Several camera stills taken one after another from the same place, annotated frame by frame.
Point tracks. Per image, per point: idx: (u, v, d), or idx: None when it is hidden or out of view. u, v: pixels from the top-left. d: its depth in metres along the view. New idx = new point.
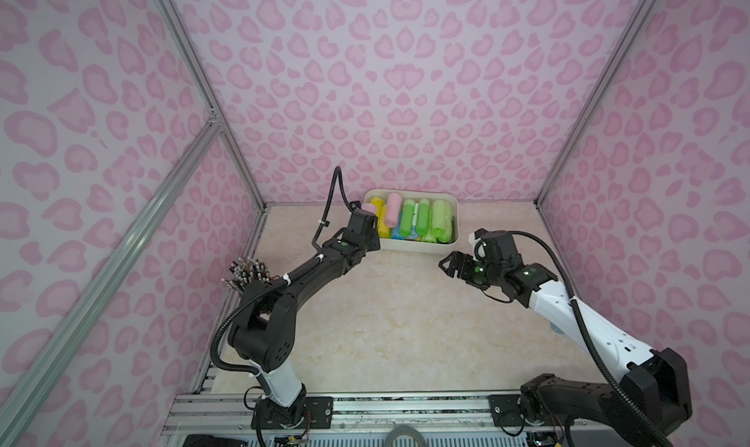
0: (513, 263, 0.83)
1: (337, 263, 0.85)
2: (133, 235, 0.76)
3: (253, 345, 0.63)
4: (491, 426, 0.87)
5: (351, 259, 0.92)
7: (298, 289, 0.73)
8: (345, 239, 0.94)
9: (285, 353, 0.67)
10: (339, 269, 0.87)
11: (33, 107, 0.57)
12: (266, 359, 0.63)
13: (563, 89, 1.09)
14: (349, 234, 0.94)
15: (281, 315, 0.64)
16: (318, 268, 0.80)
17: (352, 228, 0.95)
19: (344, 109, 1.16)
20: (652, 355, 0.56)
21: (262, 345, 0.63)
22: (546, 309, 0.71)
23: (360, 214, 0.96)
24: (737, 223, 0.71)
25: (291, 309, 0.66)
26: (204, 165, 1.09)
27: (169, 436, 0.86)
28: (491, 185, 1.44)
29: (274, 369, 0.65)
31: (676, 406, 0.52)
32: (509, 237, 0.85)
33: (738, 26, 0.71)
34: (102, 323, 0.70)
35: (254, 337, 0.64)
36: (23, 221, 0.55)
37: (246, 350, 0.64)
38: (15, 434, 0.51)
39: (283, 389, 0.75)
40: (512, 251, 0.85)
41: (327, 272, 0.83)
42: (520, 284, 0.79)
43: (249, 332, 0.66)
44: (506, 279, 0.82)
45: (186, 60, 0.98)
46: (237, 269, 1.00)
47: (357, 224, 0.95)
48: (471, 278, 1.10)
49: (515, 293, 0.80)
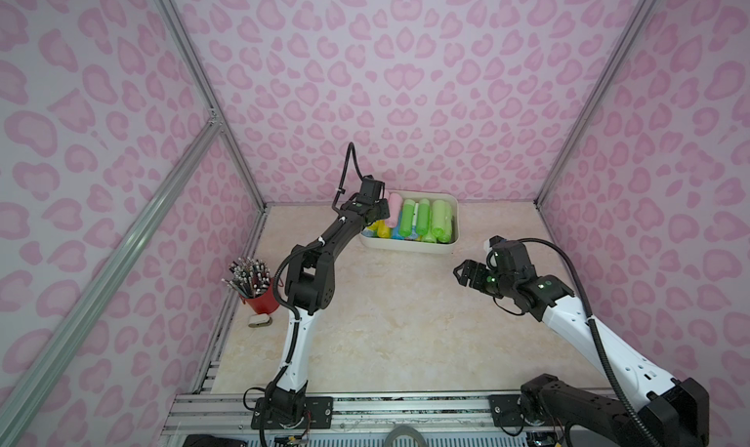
0: (526, 273, 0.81)
1: (358, 221, 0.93)
2: (133, 235, 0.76)
3: (306, 292, 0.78)
4: (491, 426, 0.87)
5: (367, 217, 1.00)
7: (333, 247, 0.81)
8: (358, 201, 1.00)
9: (330, 296, 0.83)
10: (358, 227, 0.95)
11: (33, 108, 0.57)
12: (317, 303, 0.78)
13: (563, 90, 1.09)
14: (361, 197, 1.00)
15: (325, 268, 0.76)
16: (345, 228, 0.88)
17: (363, 192, 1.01)
19: (344, 109, 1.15)
20: (673, 383, 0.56)
21: (312, 291, 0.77)
22: (558, 327, 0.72)
23: (370, 179, 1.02)
24: (737, 223, 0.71)
25: (332, 263, 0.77)
26: (204, 165, 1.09)
27: (169, 436, 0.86)
28: (491, 185, 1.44)
29: (325, 305, 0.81)
31: (693, 436, 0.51)
32: (521, 248, 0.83)
33: (738, 25, 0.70)
34: (102, 324, 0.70)
35: (306, 287, 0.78)
36: (23, 221, 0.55)
37: (300, 297, 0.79)
38: (18, 432, 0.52)
39: (301, 366, 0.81)
40: (524, 262, 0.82)
41: (353, 229, 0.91)
42: (533, 297, 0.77)
43: (301, 282, 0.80)
44: (518, 292, 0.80)
45: (186, 60, 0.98)
46: (238, 269, 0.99)
47: (369, 188, 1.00)
48: (483, 287, 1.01)
49: (528, 305, 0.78)
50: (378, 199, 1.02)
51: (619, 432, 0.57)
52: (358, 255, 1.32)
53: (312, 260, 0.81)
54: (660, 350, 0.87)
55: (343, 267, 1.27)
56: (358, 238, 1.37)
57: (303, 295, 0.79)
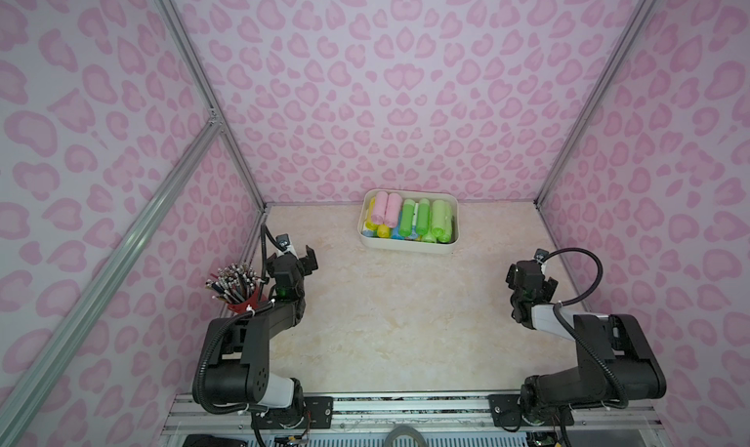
0: (531, 295, 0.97)
1: (287, 306, 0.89)
2: (133, 235, 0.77)
3: (232, 383, 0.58)
4: (491, 426, 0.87)
5: (298, 309, 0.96)
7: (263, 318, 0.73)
8: (282, 289, 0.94)
9: (264, 386, 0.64)
10: (290, 318, 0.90)
11: (33, 108, 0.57)
12: (249, 393, 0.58)
13: (563, 90, 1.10)
14: (283, 285, 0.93)
15: (258, 334, 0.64)
16: (273, 309, 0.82)
17: (283, 282, 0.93)
19: (343, 109, 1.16)
20: (607, 316, 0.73)
21: (239, 381, 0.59)
22: (541, 325, 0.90)
23: (284, 265, 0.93)
24: (736, 223, 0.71)
25: (265, 330, 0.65)
26: (204, 165, 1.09)
27: (169, 436, 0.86)
28: (491, 185, 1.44)
29: (260, 399, 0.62)
31: (637, 362, 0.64)
32: (537, 275, 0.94)
33: (738, 25, 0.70)
34: (102, 324, 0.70)
35: (229, 376, 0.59)
36: (23, 221, 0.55)
37: (224, 394, 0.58)
38: (47, 387, 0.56)
39: (279, 387, 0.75)
40: (535, 286, 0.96)
41: (283, 314, 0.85)
42: (525, 313, 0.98)
43: (223, 373, 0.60)
44: (518, 305, 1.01)
45: (186, 60, 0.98)
46: (222, 277, 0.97)
47: (285, 272, 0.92)
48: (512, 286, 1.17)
49: (520, 318, 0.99)
50: (296, 282, 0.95)
51: (584, 374, 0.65)
52: (358, 255, 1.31)
53: (234, 339, 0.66)
54: (659, 350, 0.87)
55: (343, 267, 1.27)
56: (359, 238, 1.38)
57: (226, 388, 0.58)
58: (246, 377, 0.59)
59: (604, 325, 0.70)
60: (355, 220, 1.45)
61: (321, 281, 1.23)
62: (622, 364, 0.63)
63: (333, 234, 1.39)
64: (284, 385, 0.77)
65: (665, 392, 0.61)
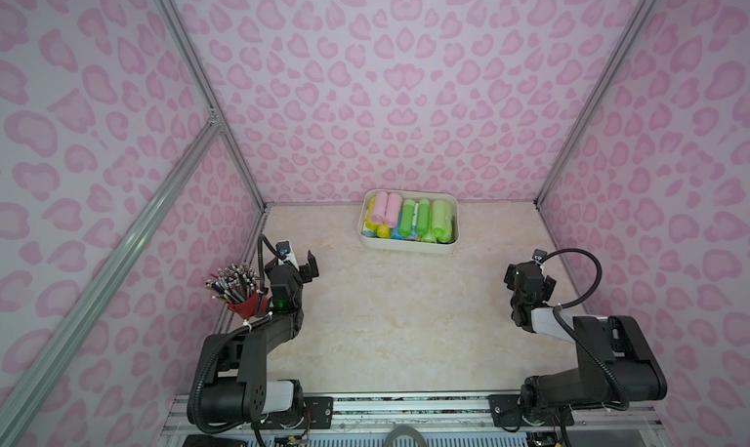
0: (531, 298, 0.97)
1: (284, 319, 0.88)
2: (133, 235, 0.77)
3: (229, 401, 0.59)
4: (491, 426, 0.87)
5: (296, 323, 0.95)
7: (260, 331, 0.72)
8: (278, 301, 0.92)
9: (262, 400, 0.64)
10: (287, 331, 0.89)
11: (33, 108, 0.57)
12: (246, 412, 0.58)
13: (563, 90, 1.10)
14: (278, 296, 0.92)
15: (255, 348, 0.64)
16: (270, 323, 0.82)
17: (279, 294, 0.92)
19: (343, 109, 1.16)
20: (607, 317, 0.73)
21: (235, 399, 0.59)
22: (541, 329, 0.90)
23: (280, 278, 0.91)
24: (736, 223, 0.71)
25: (261, 345, 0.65)
26: (204, 165, 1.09)
27: (169, 436, 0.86)
28: (491, 185, 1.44)
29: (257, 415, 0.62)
31: (638, 364, 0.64)
32: (538, 278, 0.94)
33: (738, 26, 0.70)
34: (102, 324, 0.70)
35: (227, 394, 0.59)
36: (23, 220, 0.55)
37: (221, 414, 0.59)
38: (48, 386, 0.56)
39: (279, 390, 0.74)
40: (535, 289, 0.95)
41: (280, 327, 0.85)
42: (525, 317, 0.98)
43: (220, 391, 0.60)
44: (518, 308, 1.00)
45: (186, 60, 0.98)
46: (222, 277, 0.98)
47: (281, 284, 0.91)
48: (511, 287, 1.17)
49: (520, 321, 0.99)
50: (292, 295, 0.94)
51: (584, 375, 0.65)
52: (358, 255, 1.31)
53: (230, 354, 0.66)
54: (659, 350, 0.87)
55: (343, 267, 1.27)
56: (359, 238, 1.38)
57: (223, 407, 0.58)
58: (243, 394, 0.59)
59: (604, 327, 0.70)
60: (355, 221, 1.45)
61: (321, 282, 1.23)
62: (623, 366, 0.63)
63: (333, 234, 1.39)
64: (284, 386, 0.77)
65: (665, 395, 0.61)
